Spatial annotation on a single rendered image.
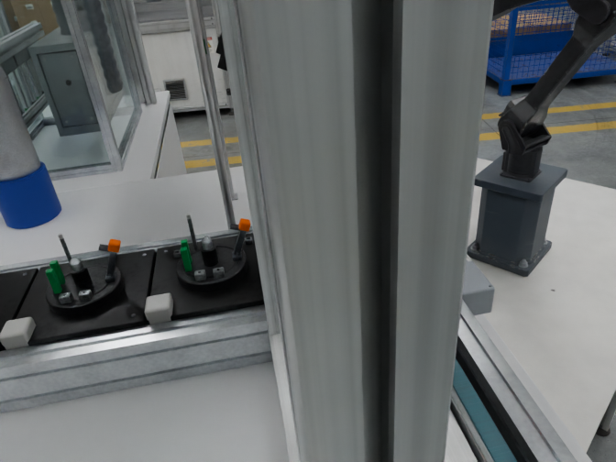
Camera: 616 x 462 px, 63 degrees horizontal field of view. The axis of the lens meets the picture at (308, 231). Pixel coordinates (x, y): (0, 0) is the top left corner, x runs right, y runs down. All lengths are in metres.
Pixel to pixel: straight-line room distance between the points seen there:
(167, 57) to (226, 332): 4.29
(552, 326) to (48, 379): 0.92
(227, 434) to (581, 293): 0.75
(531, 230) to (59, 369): 0.95
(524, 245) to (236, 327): 0.63
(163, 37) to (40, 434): 4.32
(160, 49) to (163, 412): 4.35
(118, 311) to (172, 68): 4.20
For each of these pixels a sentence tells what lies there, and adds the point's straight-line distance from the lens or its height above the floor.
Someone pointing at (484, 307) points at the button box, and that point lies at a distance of 0.99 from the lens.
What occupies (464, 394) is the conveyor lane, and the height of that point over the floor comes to 0.95.
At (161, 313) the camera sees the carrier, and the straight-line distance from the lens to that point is 0.93.
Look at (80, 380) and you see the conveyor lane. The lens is 0.99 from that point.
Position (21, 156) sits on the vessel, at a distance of 1.58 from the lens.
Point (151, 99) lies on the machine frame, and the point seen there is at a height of 0.88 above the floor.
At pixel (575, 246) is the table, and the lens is 1.32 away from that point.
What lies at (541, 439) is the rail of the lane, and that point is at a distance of 0.77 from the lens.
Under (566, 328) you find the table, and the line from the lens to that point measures 1.08.
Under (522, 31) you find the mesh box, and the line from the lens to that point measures 5.17.
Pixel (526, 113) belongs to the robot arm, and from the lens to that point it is 1.08.
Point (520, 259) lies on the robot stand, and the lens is 1.18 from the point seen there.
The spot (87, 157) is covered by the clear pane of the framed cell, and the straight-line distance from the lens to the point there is 1.89.
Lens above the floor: 1.55
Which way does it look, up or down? 32 degrees down
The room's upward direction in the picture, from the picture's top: 5 degrees counter-clockwise
